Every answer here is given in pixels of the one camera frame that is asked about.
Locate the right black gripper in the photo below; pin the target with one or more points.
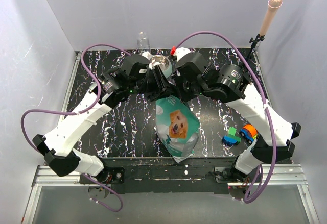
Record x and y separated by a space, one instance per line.
182 96

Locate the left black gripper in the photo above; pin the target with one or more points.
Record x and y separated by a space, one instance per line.
163 87

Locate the teal double pet bowl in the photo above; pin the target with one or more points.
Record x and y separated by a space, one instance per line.
163 63

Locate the teal dog food bag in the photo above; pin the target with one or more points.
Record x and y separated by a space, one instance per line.
176 126

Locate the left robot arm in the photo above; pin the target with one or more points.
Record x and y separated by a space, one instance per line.
145 74

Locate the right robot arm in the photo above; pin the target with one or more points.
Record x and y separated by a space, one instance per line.
232 85

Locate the clear water bottle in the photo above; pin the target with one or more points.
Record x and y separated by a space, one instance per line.
143 43

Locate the green blue toy car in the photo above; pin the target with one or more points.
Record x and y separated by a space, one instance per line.
230 138

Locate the orange blue toy car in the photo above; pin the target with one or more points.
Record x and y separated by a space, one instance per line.
249 132

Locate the pink microphone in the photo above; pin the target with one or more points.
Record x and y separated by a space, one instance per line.
272 7

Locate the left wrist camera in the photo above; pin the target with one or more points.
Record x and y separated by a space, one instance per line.
148 56

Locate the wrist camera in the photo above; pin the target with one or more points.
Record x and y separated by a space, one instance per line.
178 53
148 56

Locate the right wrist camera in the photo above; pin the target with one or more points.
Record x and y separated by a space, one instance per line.
178 53

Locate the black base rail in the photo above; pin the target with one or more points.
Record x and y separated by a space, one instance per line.
164 175

